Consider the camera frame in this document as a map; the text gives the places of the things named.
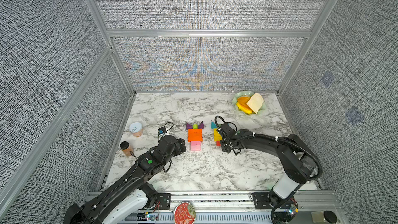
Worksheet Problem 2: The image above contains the teal triangle block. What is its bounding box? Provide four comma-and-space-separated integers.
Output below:
211, 121, 218, 129

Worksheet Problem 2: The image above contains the pink rectangle block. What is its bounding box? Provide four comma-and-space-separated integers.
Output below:
190, 146, 202, 151
190, 141, 202, 147

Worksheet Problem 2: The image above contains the orange rectangle block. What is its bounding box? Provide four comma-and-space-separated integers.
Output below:
188, 129, 203, 135
188, 132, 203, 139

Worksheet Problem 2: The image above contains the orange rectangle block top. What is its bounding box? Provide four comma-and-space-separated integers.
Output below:
188, 129, 203, 135

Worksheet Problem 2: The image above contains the orange rectangle block diagonal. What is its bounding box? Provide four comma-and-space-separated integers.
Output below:
188, 136, 203, 143

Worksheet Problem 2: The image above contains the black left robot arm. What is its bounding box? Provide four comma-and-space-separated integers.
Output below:
63, 134, 187, 224

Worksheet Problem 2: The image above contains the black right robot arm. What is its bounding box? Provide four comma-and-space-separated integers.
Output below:
214, 116, 323, 208

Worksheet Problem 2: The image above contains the yellow banana toy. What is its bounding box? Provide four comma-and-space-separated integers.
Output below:
236, 102, 253, 115

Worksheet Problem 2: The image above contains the orange round food toy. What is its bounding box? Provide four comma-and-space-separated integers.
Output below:
237, 95, 251, 107

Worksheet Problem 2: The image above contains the green glass plate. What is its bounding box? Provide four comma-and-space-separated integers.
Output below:
232, 91, 267, 116

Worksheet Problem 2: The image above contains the white round object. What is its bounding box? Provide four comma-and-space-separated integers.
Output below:
129, 122, 144, 138

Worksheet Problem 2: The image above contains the beige bread slice toy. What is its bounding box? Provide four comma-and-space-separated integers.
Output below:
247, 93, 264, 114

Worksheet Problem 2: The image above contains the brown bottle black cap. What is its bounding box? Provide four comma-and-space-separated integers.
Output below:
120, 141, 134, 157

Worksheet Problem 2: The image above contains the red round tin lid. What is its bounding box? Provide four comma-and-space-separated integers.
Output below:
174, 202, 196, 224

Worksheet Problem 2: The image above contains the black knob on box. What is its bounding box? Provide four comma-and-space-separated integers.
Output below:
311, 211, 338, 224

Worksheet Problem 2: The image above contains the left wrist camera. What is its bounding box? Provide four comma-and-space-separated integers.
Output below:
158, 127, 167, 135

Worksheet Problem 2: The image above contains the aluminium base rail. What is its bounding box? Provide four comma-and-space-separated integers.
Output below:
77, 189, 349, 224

